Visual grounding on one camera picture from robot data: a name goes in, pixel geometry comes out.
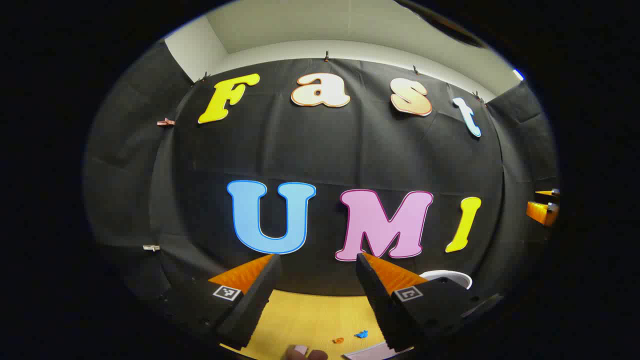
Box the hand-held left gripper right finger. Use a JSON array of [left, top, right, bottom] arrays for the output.
[[355, 252, 477, 353]]

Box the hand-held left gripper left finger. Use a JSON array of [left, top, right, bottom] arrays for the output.
[[161, 253, 283, 351]]

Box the pale pink dustpan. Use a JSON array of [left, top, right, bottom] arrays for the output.
[[342, 341, 401, 360]]

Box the white ribbed garbage bin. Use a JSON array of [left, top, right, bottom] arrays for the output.
[[419, 270, 473, 291]]

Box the yellow wooden desktop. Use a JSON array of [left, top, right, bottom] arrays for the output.
[[220, 289, 416, 360]]

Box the black backdrop cloth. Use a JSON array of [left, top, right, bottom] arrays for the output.
[[82, 40, 560, 346]]

